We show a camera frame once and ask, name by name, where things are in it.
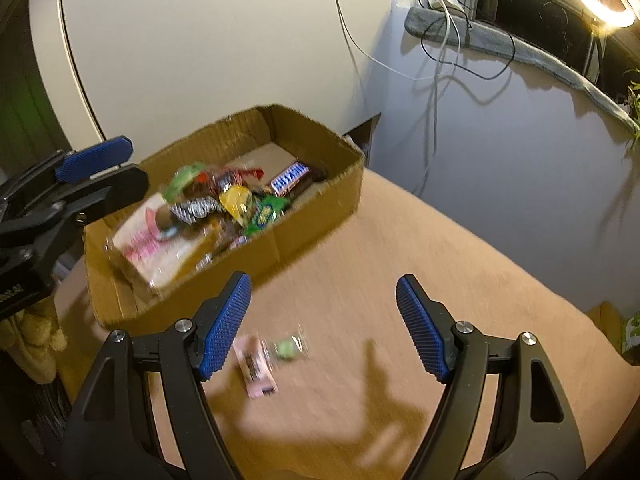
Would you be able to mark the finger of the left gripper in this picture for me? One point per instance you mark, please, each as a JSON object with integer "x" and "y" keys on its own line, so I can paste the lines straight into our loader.
{"x": 67, "y": 168}
{"x": 51, "y": 228}

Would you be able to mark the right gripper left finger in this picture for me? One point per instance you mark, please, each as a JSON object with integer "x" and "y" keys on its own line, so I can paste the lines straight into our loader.
{"x": 111, "y": 433}

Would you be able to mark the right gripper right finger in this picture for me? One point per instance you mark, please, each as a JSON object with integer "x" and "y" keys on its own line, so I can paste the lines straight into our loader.
{"x": 533, "y": 433}

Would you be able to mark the sliced bread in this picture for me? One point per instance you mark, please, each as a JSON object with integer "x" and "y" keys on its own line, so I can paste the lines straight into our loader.
{"x": 153, "y": 259}

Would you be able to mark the red green jelly cup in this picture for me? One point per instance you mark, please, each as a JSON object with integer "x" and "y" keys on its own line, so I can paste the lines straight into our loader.
{"x": 181, "y": 179}

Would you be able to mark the black white snack packet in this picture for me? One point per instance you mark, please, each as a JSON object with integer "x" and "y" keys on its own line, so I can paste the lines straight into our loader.
{"x": 196, "y": 209}

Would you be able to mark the chocolate cake red-edged bag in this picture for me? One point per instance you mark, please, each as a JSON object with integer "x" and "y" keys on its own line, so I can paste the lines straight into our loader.
{"x": 218, "y": 180}

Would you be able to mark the Snickers bar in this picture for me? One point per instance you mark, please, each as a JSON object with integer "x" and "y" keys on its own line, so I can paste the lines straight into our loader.
{"x": 284, "y": 182}

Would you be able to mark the green snack bag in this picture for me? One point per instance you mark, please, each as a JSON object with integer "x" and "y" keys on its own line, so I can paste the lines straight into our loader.
{"x": 631, "y": 337}

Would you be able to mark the pink candy packet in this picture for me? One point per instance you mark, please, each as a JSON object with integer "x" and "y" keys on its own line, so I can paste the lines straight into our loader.
{"x": 250, "y": 353}

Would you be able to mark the yellow candy packet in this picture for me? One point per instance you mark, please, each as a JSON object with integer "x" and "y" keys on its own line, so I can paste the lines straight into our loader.
{"x": 238, "y": 201}

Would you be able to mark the cardboard box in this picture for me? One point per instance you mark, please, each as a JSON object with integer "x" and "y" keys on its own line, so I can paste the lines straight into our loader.
{"x": 269, "y": 137}

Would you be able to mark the small green ball candy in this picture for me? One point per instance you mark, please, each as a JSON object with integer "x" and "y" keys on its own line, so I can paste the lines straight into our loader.
{"x": 291, "y": 347}

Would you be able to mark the green candy packet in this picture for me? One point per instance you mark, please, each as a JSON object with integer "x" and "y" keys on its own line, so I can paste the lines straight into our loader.
{"x": 267, "y": 210}

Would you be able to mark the potted spider plant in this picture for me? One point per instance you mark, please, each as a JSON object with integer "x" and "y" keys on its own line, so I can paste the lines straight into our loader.
{"x": 633, "y": 105}

